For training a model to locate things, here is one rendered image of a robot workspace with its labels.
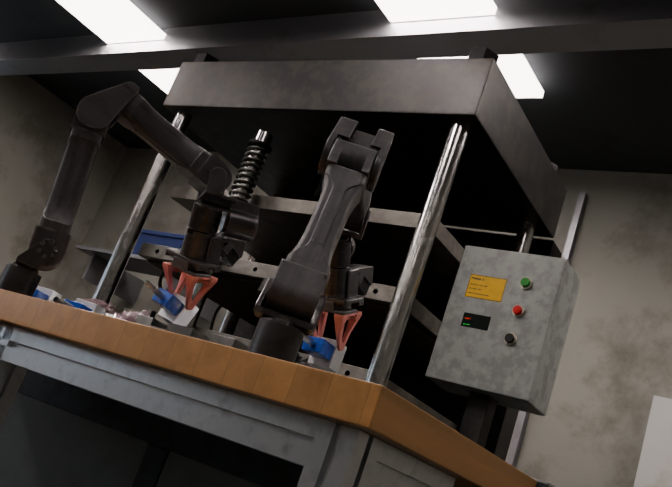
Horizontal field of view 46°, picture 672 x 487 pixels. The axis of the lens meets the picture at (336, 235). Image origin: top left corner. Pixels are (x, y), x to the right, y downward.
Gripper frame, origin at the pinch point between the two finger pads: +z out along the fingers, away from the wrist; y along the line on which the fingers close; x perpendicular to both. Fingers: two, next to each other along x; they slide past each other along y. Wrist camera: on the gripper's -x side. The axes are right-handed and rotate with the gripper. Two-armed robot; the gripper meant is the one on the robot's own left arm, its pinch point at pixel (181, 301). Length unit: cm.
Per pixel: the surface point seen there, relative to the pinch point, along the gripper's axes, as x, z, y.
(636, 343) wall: -358, 17, 21
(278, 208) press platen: -92, -13, 67
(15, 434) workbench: 16.7, 34.6, 17.4
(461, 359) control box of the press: -88, 7, -16
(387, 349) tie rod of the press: -74, 10, -2
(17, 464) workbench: 18.0, 38.2, 12.2
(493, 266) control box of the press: -97, -19, -12
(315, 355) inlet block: -9.9, 0.3, -27.8
